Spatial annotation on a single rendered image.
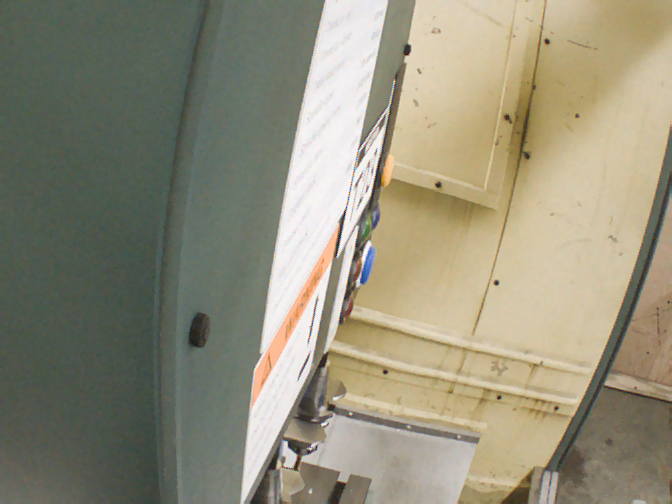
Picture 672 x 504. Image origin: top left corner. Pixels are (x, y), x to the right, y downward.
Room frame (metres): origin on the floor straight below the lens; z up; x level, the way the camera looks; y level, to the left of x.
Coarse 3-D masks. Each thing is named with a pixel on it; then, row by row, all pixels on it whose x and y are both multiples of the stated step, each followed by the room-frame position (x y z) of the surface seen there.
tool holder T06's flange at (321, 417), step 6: (330, 396) 0.88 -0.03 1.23; (330, 402) 0.87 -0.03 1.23; (300, 408) 0.85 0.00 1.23; (330, 408) 0.87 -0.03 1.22; (294, 414) 0.84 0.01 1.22; (300, 414) 0.84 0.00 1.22; (306, 414) 0.84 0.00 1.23; (312, 414) 0.84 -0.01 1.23; (318, 414) 0.84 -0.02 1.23; (324, 414) 0.84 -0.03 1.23; (330, 414) 0.85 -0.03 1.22; (306, 420) 0.83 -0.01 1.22; (312, 420) 0.83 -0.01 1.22; (318, 420) 0.84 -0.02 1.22; (324, 420) 0.84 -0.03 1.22; (324, 426) 0.84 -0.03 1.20
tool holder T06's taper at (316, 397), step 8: (328, 360) 0.87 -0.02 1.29; (320, 368) 0.85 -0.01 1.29; (328, 368) 0.86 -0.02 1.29; (320, 376) 0.85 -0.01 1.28; (328, 376) 0.86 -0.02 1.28; (312, 384) 0.85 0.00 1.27; (320, 384) 0.85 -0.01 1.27; (328, 384) 0.86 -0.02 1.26; (312, 392) 0.85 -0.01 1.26; (320, 392) 0.85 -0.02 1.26; (328, 392) 0.86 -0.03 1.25; (304, 400) 0.85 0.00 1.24; (312, 400) 0.85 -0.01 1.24; (320, 400) 0.85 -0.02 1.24; (328, 400) 0.86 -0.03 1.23; (304, 408) 0.84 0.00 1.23; (312, 408) 0.84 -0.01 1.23; (320, 408) 0.85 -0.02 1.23
